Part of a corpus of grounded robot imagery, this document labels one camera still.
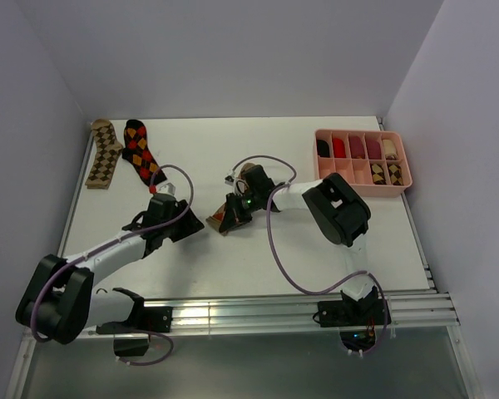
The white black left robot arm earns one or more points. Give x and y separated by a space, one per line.
60 300

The black rolled sock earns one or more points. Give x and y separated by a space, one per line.
323 149

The dark pink rolled sock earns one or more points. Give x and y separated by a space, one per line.
356 147

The aluminium table edge rail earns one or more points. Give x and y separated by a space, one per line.
75 198

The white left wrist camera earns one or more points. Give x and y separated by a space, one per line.
166 188

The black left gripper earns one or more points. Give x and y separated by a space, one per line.
190 224

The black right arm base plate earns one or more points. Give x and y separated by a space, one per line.
343 313

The brown yellow argyle rolled sock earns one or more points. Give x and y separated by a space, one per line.
377 173

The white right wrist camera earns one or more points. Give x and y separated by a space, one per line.
231 178

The beige orange brown argyle sock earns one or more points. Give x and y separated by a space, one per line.
239 188

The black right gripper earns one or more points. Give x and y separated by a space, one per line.
234 215

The aluminium front mounting rail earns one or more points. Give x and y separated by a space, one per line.
296 314

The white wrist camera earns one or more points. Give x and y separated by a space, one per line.
231 178
166 188

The black box under rail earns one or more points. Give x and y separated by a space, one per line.
130 347

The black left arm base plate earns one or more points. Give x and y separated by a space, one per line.
147 320

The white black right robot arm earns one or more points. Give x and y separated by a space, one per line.
340 213

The black red yellow argyle sock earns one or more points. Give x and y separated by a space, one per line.
138 154

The magenta rolled sock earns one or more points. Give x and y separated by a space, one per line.
373 149

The brown cream argyle rolled sock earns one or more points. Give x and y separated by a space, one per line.
395 174

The red rolled sock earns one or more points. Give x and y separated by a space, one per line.
339 149

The pink divided organizer tray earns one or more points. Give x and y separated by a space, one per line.
357 172

